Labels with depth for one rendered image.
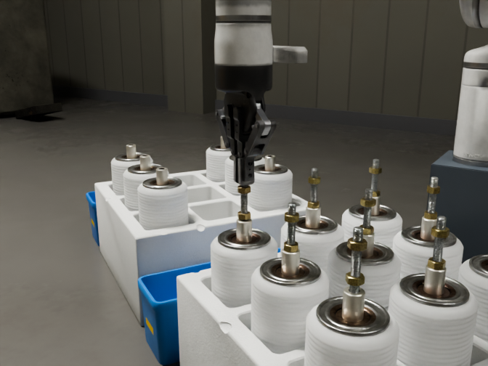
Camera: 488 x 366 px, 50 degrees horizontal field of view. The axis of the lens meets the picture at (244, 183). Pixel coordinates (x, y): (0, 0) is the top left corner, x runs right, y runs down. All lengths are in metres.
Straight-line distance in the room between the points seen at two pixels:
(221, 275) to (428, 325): 0.28
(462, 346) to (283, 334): 0.20
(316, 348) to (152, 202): 0.53
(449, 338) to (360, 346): 0.12
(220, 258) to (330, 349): 0.24
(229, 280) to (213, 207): 0.43
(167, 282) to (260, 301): 0.36
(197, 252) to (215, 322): 0.33
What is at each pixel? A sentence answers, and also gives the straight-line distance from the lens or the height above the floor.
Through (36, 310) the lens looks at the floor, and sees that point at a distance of 1.16.
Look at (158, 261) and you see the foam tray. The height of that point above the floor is 0.13.
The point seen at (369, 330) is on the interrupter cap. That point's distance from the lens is 0.55.
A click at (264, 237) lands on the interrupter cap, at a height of 0.25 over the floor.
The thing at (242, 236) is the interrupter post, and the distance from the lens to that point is 0.74.
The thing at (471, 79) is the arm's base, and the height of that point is 0.45.
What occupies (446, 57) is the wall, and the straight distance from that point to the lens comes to 2.96.
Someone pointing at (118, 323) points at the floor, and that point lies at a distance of 1.07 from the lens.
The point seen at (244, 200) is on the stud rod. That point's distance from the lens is 0.73.
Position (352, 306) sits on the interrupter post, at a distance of 0.56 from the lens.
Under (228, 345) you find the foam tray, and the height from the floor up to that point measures 0.16.
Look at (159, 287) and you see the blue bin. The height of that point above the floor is 0.09.
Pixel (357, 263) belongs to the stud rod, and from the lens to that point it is 0.55.
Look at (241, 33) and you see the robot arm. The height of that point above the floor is 0.53.
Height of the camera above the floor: 0.54
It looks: 16 degrees down
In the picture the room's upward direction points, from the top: straight up
